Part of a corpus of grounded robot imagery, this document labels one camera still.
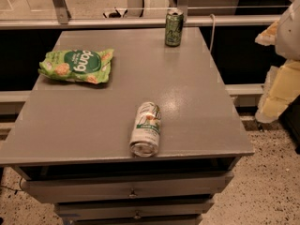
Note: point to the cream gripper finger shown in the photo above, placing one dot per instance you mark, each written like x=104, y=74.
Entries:
x=281, y=88
x=268, y=36

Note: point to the green soda can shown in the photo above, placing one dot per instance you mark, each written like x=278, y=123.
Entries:
x=173, y=27

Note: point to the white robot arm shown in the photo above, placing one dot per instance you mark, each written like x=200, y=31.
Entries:
x=288, y=33

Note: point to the white lying soda can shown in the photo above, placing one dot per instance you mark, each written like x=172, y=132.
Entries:
x=144, y=140

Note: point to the top grey drawer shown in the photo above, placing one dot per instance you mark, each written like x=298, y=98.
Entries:
x=128, y=187

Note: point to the grey drawer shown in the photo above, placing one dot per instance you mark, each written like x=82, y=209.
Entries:
x=134, y=209
x=128, y=187

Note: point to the middle grey drawer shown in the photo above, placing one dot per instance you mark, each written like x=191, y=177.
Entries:
x=134, y=209

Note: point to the green snack chip bag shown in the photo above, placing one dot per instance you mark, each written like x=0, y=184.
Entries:
x=77, y=66

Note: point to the grey metal post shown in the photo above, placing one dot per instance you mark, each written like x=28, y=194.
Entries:
x=61, y=10

